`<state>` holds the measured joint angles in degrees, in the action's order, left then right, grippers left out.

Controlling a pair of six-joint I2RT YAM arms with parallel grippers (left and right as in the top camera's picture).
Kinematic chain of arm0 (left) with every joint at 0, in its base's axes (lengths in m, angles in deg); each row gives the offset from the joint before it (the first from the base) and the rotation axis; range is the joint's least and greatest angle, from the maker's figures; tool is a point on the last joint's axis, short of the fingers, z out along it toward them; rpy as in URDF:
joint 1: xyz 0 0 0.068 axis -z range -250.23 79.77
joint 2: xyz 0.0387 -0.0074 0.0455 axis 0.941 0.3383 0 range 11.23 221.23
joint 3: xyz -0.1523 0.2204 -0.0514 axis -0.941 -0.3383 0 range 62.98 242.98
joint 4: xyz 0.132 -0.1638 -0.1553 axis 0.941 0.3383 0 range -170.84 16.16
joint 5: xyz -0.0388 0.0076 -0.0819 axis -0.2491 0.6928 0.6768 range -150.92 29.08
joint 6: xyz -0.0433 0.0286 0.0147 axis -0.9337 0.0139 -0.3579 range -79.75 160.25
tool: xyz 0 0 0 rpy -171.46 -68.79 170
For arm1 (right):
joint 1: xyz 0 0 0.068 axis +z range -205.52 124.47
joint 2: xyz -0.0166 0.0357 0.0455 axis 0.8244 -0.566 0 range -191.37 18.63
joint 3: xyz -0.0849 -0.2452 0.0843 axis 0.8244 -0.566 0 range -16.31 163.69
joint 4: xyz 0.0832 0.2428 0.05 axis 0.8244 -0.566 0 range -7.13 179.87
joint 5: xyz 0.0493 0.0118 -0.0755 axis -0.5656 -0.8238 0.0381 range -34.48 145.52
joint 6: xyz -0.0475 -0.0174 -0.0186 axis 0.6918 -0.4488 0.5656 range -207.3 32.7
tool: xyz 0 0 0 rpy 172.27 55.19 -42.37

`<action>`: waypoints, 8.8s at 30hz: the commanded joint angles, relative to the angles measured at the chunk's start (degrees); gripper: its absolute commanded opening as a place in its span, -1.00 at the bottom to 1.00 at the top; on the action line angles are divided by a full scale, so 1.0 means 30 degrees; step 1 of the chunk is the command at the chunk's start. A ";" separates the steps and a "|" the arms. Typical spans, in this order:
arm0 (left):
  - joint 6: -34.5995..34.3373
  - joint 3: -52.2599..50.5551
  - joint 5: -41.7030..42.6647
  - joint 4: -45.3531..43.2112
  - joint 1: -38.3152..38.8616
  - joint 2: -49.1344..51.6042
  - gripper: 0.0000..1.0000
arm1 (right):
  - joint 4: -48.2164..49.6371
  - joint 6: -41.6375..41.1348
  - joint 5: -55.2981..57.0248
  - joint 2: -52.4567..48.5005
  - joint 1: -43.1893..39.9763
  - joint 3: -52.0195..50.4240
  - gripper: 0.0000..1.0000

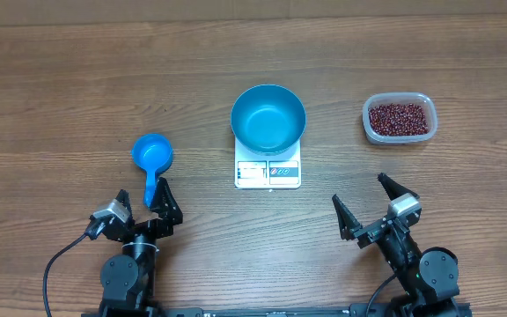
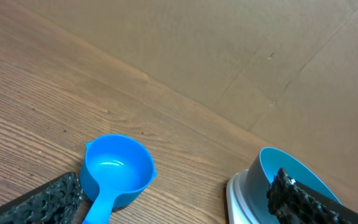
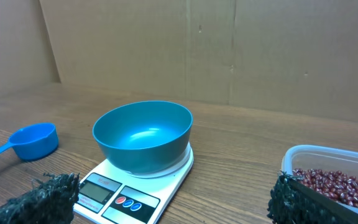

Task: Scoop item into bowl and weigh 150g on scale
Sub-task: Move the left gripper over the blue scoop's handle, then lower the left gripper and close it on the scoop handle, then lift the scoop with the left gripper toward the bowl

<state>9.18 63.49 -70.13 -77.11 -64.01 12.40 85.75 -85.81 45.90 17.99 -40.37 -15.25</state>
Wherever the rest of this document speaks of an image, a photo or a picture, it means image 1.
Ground clear plastic food container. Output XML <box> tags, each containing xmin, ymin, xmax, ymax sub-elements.
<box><xmin>362</xmin><ymin>92</ymin><xmax>438</xmax><ymax>145</ymax></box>

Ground blue metal bowl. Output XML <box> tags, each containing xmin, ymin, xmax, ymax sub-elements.
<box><xmin>230</xmin><ymin>85</ymin><xmax>307</xmax><ymax>155</ymax></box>

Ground white digital kitchen scale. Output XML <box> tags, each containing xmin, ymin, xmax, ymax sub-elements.
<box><xmin>234</xmin><ymin>139</ymin><xmax>302</xmax><ymax>190</ymax></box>

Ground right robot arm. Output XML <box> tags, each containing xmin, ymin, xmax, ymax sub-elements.
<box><xmin>332</xmin><ymin>173</ymin><xmax>473</xmax><ymax>317</ymax></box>

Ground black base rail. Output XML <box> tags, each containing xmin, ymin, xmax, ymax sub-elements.
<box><xmin>81</xmin><ymin>303</ymin><xmax>474</xmax><ymax>317</ymax></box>

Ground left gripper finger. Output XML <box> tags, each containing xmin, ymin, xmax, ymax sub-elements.
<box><xmin>116</xmin><ymin>189</ymin><xmax>133</xmax><ymax>221</ymax></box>
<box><xmin>149</xmin><ymin>177</ymin><xmax>183</xmax><ymax>225</ymax></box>

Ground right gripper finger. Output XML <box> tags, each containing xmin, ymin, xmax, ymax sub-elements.
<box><xmin>332</xmin><ymin>195</ymin><xmax>363</xmax><ymax>240</ymax></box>
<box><xmin>377</xmin><ymin>173</ymin><xmax>420</xmax><ymax>201</ymax></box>

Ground blue plastic measuring scoop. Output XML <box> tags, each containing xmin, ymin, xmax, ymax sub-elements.
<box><xmin>131</xmin><ymin>134</ymin><xmax>173</xmax><ymax>207</ymax></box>

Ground right black cable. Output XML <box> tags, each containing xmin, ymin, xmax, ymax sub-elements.
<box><xmin>364</xmin><ymin>272</ymin><xmax>400</xmax><ymax>317</ymax></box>

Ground red beans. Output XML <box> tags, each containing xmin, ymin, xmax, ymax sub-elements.
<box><xmin>369</xmin><ymin>103</ymin><xmax>429</xmax><ymax>136</ymax></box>

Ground black cable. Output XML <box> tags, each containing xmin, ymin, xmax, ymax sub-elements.
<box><xmin>41</xmin><ymin>219</ymin><xmax>105</xmax><ymax>317</ymax></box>
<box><xmin>364</xmin><ymin>272</ymin><xmax>400</xmax><ymax>317</ymax></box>

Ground left black cable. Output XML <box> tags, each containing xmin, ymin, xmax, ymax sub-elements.
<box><xmin>41</xmin><ymin>219</ymin><xmax>105</xmax><ymax>317</ymax></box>

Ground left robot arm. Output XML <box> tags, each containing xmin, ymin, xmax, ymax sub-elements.
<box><xmin>93</xmin><ymin>177</ymin><xmax>183</xmax><ymax>316</ymax></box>

